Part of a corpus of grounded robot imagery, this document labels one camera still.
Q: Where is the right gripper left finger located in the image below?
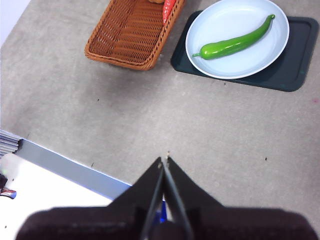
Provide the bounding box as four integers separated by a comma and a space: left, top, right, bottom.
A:
14, 156, 165, 240

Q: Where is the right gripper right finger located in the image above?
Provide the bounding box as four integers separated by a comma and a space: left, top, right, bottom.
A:
165, 155, 320, 240

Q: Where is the long green pepper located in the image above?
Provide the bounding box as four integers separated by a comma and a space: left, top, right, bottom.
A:
192, 14, 276, 61

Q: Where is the blue round plate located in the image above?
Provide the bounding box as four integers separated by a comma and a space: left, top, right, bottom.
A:
185, 0, 291, 80

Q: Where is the small red and black object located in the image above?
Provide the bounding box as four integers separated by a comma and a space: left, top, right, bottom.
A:
0, 174, 17, 200

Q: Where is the stack of grey panels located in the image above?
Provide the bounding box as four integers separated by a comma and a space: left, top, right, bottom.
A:
0, 129, 23, 158

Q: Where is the black rectangular tray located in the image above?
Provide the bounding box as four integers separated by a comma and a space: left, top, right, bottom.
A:
170, 10, 320, 93

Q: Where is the brown wicker basket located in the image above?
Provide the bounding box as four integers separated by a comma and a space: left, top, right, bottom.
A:
84, 0, 187, 72

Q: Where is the red-orange carrot with leaves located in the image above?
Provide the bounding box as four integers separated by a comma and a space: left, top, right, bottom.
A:
162, 0, 177, 25

